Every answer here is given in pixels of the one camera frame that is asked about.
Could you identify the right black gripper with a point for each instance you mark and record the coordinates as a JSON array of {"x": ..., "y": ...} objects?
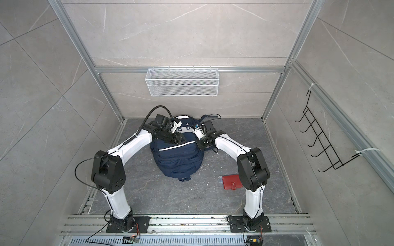
[{"x": 201, "y": 147}]

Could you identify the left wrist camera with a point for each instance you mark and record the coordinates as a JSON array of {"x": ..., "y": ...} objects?
[{"x": 174, "y": 125}]

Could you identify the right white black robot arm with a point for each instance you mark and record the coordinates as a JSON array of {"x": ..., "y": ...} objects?
[{"x": 252, "y": 169}]

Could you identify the red leather wallet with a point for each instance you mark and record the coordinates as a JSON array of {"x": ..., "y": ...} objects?
[{"x": 231, "y": 182}]

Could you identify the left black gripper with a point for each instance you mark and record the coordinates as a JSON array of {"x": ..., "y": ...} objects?
[{"x": 178, "y": 138}]

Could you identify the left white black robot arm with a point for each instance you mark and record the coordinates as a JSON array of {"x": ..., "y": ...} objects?
[{"x": 108, "y": 172}]

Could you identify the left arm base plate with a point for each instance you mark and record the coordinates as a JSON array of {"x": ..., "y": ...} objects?
[{"x": 128, "y": 225}]

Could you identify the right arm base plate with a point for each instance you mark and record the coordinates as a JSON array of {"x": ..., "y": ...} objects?
[{"x": 244, "y": 223}]

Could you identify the navy blue backpack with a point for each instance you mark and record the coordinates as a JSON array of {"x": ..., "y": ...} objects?
[{"x": 182, "y": 160}]

